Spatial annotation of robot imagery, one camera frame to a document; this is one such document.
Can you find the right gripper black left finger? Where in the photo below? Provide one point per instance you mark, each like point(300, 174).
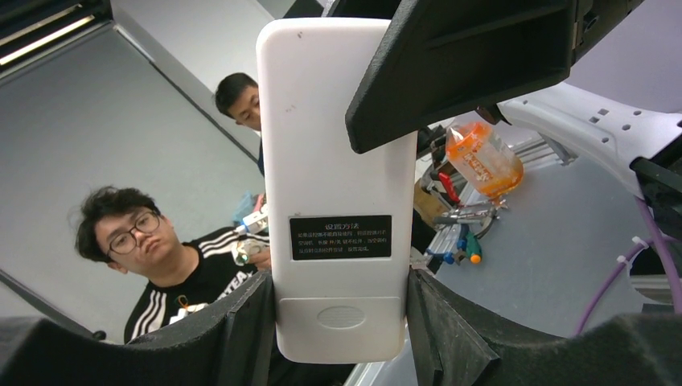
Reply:
point(227, 343)

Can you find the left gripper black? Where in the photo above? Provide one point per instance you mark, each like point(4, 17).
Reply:
point(439, 59)

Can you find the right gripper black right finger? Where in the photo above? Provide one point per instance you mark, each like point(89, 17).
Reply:
point(457, 342)

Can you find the white remote control red face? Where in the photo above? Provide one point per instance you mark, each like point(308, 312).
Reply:
point(339, 222)

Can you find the white battery cover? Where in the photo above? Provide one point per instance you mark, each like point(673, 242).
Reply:
point(340, 330)

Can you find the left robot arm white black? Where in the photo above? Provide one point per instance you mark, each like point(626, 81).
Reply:
point(639, 147)

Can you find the orange plastic bottle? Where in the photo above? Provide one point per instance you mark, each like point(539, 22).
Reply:
point(483, 158)

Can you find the tools on bench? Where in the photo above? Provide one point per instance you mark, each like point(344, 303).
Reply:
point(459, 225)

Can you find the person with glasses black shirt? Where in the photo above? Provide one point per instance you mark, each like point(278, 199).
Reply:
point(124, 229)

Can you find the person standing behind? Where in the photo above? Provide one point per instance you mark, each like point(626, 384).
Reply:
point(237, 97)

